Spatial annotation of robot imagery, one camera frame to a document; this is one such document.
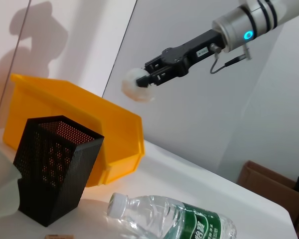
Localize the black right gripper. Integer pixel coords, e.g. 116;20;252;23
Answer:
136;29;226;89

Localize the white paper ball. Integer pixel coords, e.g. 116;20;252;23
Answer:
121;67;155;103

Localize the clear water bottle green label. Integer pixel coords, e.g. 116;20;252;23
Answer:
106;192;238;239

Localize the black mesh pen holder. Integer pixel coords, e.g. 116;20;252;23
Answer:
12;115;105;228

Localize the pale green glass fruit plate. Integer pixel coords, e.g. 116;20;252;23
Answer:
0;146;23;222

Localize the grey partition board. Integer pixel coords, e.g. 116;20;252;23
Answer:
102;0;287;175

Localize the yellow plastic storage bin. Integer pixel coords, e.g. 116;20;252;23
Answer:
2;73;147;188

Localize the brown cardboard box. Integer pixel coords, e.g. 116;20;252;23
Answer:
236;160;299;235

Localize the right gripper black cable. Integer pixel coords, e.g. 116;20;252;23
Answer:
209;43;252;75

